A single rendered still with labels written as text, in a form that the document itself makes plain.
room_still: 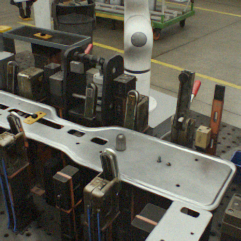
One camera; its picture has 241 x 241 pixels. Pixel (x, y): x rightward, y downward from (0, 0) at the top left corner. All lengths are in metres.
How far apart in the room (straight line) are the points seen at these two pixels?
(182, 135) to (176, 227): 0.36
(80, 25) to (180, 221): 3.51
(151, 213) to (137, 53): 0.83
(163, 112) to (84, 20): 2.61
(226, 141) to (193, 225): 0.92
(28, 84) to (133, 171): 0.60
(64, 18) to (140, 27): 2.71
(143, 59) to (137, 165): 0.69
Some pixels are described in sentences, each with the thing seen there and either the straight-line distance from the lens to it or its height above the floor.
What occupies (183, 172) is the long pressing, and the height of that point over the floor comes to 1.00.
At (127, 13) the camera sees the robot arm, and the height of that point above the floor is 1.22.
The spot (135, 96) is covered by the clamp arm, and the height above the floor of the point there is 1.09.
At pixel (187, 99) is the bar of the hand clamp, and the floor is 1.14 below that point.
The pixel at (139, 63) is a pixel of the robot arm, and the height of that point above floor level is 1.03.
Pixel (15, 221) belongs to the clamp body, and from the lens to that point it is 1.28.
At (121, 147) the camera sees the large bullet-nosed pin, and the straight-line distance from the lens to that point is 1.09.
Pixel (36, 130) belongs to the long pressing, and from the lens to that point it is 1.22.
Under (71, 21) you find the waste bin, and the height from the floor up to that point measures 0.55.
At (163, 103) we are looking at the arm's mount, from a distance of 1.81.
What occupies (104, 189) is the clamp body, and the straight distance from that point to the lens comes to 0.89.
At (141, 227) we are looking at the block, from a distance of 0.90.
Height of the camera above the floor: 1.62
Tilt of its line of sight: 29 degrees down
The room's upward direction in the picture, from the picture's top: straight up
